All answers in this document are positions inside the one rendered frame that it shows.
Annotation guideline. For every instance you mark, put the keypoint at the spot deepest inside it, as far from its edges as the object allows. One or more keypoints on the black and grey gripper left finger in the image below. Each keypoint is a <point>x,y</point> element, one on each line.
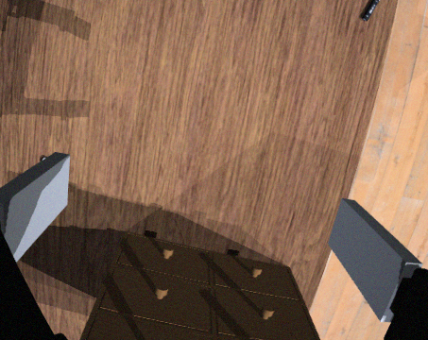
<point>28,205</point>

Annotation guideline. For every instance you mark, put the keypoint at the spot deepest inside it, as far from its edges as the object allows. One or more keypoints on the wooden chest of drawers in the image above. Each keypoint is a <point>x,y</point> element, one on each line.
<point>212,334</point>

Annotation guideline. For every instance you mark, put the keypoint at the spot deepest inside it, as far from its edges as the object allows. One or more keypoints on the black aaa battery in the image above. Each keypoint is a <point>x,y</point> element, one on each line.
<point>370,9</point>

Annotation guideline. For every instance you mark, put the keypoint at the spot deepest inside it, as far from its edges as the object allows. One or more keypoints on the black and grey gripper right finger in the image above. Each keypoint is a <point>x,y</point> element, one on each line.
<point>388,275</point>

